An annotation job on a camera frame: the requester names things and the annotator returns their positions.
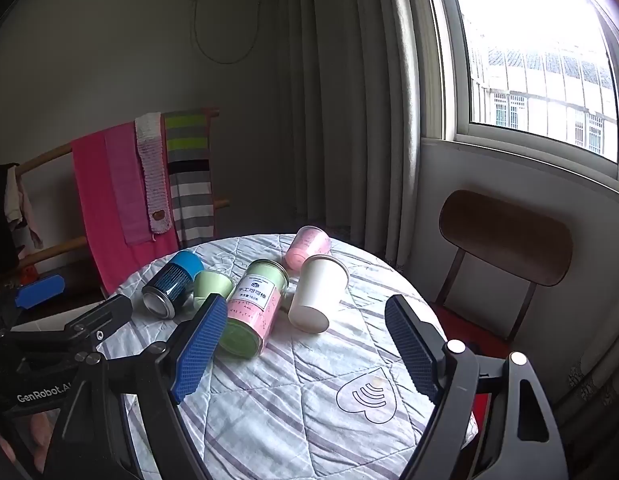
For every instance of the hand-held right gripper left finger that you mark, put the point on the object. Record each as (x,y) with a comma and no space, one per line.
(199,355)

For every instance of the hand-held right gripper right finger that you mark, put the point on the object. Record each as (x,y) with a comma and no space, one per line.
(412,347)

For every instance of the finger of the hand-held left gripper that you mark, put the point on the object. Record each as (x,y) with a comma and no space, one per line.
(39,291)
(101,317)

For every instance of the white paper cup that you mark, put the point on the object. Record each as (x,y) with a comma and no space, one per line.
(314,295)

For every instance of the small green cup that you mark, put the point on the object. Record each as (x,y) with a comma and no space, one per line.
(209,285)

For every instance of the pink cup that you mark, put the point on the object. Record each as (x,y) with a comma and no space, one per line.
(304,247)

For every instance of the red seat cushion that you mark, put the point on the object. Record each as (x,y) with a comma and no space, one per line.
(469,327)

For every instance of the pink and green tin can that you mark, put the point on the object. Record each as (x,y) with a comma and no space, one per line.
(252,310)

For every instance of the blue and black tin can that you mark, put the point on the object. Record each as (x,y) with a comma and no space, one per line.
(172,280)

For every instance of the white and pink garment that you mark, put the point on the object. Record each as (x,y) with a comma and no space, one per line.
(14,205)

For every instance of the white quilted tablecloth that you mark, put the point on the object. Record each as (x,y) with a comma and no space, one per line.
(289,400)

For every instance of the bright pink towel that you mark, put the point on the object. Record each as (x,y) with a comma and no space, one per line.
(96,200)

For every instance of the wooden drying rack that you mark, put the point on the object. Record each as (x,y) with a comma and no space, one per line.
(49,154)

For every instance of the brown wooden chair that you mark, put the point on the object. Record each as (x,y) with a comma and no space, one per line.
(504,235)

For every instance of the pink and white knitted scarf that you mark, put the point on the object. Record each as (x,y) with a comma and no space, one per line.
(152,170)

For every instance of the striped cloth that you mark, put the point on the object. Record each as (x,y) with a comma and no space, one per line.
(189,185)

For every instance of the grey curtain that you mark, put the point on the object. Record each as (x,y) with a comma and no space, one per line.
(349,110)

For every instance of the window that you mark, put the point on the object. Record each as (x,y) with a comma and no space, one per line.
(529,35)

